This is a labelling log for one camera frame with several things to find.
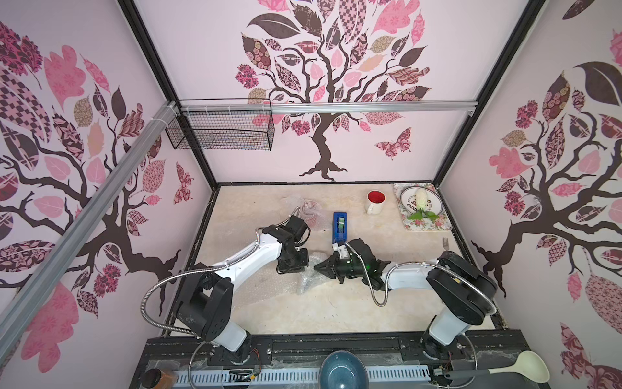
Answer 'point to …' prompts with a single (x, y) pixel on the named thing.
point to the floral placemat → (441, 224)
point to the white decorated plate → (435, 200)
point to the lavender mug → (310, 278)
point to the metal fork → (445, 243)
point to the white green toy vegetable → (421, 199)
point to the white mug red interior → (375, 200)
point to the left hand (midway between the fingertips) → (304, 273)
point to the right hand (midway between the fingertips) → (314, 266)
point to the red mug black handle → (310, 210)
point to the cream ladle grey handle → (532, 365)
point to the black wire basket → (223, 124)
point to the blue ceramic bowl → (342, 369)
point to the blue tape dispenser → (339, 227)
